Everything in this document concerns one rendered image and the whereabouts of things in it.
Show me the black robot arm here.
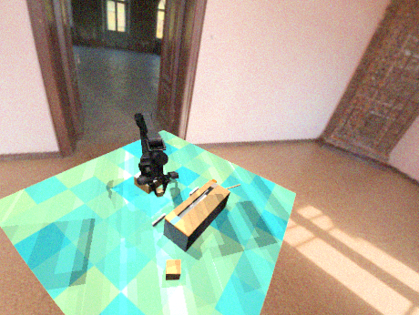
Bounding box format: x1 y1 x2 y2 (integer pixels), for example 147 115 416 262
134 112 169 178

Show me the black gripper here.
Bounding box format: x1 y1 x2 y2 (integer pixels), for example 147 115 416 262
137 164 179 197

